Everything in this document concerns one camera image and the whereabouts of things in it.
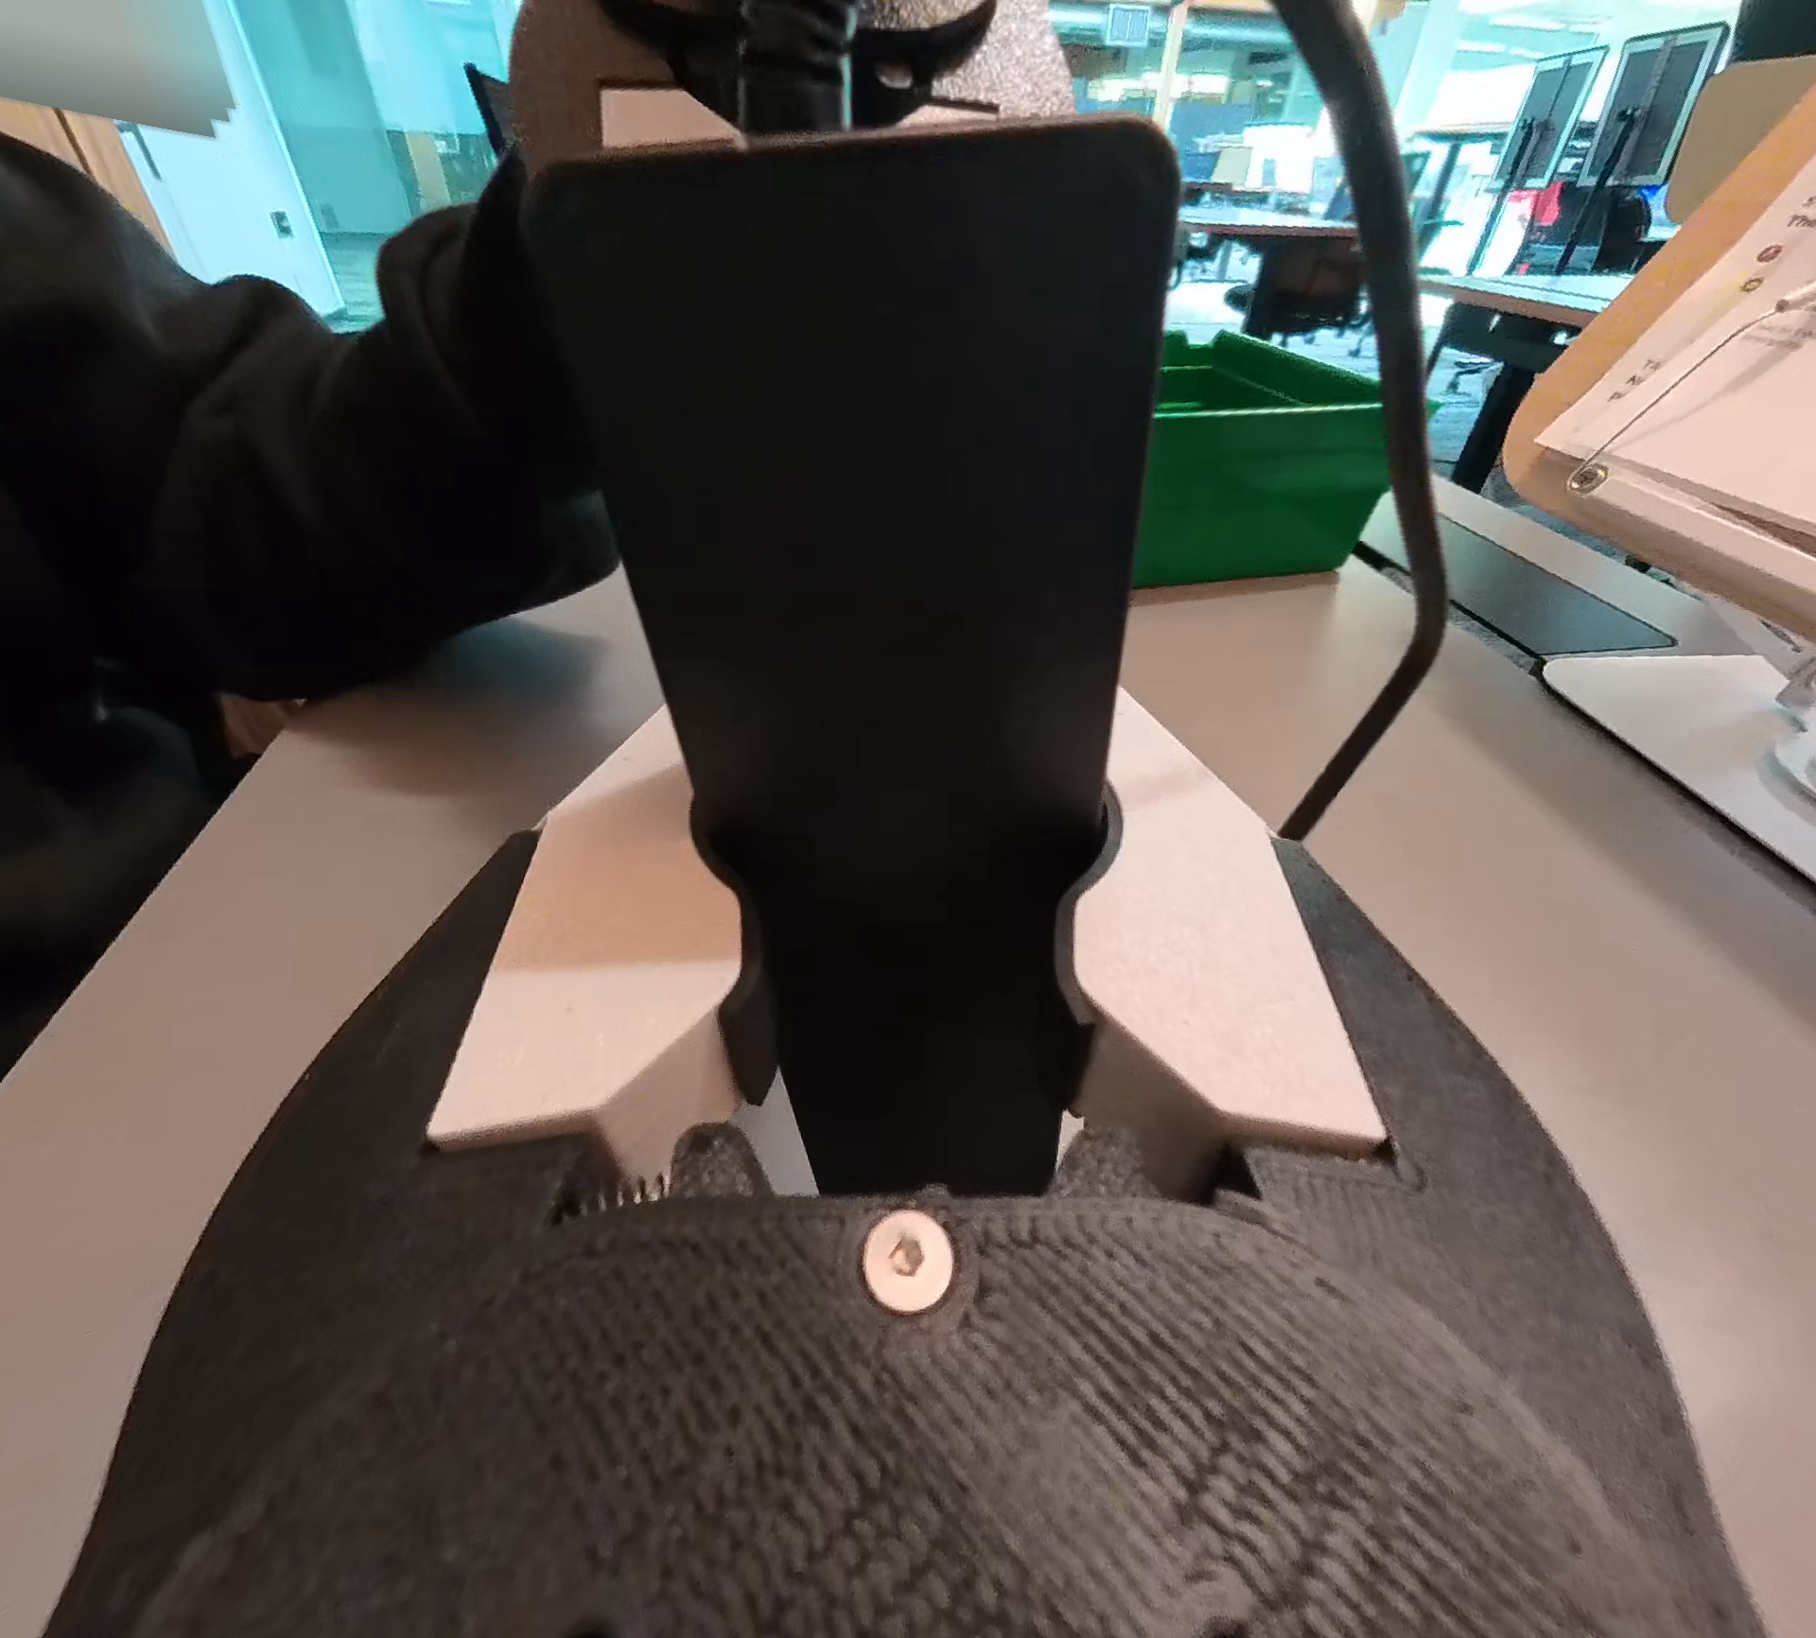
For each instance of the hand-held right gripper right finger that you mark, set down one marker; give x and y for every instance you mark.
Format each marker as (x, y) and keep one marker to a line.
(1220, 959)

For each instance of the green plastic bin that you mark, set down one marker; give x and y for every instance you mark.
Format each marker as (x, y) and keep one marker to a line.
(1247, 491)

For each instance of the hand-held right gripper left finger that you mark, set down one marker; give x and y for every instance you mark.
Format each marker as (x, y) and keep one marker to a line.
(595, 959)

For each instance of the black framed display board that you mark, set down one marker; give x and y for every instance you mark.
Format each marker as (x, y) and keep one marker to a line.
(1668, 107)
(1553, 113)

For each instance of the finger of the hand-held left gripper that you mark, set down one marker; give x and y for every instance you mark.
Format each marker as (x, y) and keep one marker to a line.
(667, 119)

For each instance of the wooden desk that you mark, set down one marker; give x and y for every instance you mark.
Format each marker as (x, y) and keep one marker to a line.
(1533, 300)

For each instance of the wooden document stand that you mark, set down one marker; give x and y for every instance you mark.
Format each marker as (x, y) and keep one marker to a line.
(1674, 730)

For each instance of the printed instruction sheets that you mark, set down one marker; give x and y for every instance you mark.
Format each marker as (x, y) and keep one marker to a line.
(1716, 389)

